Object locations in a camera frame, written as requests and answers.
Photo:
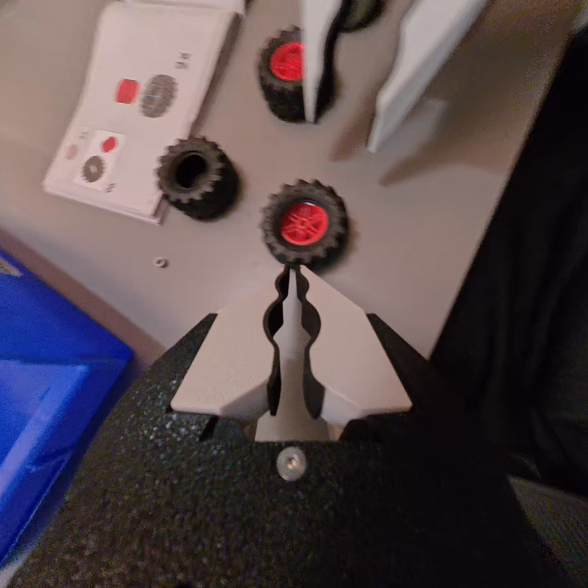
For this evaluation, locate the blue plastic bin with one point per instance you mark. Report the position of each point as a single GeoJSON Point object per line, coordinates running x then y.
{"type": "Point", "coordinates": [50, 367]}

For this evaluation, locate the small metal desk screw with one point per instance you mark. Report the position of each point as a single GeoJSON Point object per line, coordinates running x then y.
{"type": "Point", "coordinates": [160, 262]}

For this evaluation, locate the empty black toy tire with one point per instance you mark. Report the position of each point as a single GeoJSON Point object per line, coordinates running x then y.
{"type": "Point", "coordinates": [216, 193]}
{"type": "Point", "coordinates": [363, 16]}

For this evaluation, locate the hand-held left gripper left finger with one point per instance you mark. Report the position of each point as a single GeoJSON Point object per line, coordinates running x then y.
{"type": "Point", "coordinates": [220, 363]}

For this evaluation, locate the white instruction booklet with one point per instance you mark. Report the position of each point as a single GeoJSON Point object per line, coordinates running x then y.
{"type": "Point", "coordinates": [138, 151]}

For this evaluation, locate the grey desk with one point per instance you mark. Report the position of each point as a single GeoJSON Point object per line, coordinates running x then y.
{"type": "Point", "coordinates": [413, 229]}

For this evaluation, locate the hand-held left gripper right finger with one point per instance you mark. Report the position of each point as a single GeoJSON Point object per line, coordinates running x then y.
{"type": "Point", "coordinates": [353, 363]}

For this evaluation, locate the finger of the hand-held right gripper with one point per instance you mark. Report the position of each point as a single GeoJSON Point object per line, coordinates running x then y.
{"type": "Point", "coordinates": [413, 78]}
{"type": "Point", "coordinates": [312, 55]}

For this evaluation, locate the black toy wheel red rim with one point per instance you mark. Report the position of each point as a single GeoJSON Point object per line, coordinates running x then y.
{"type": "Point", "coordinates": [285, 64]}
{"type": "Point", "coordinates": [303, 225]}

